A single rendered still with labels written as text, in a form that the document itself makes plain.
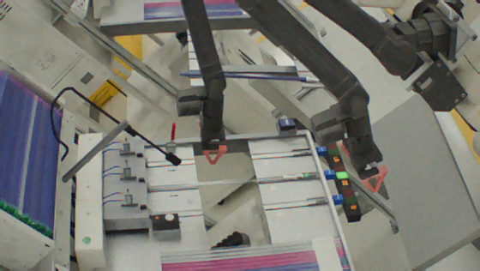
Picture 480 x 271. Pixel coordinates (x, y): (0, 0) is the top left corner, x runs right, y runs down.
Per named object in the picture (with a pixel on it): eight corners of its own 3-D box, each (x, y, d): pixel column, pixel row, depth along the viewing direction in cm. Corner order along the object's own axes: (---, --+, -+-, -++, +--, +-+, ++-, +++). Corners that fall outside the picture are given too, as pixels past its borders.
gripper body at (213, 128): (201, 143, 183) (202, 123, 179) (198, 119, 191) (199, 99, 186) (225, 142, 184) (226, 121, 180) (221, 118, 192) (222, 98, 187)
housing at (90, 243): (106, 165, 215) (102, 131, 205) (110, 280, 178) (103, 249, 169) (83, 165, 214) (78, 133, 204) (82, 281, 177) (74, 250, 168)
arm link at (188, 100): (224, 81, 173) (217, 65, 180) (179, 85, 170) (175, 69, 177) (223, 120, 179) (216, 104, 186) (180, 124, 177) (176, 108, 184)
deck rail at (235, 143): (306, 143, 225) (308, 129, 221) (307, 147, 224) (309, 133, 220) (94, 159, 215) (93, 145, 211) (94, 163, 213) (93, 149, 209)
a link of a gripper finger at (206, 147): (201, 170, 187) (202, 145, 181) (199, 153, 192) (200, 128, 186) (225, 169, 188) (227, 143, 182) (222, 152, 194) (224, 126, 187)
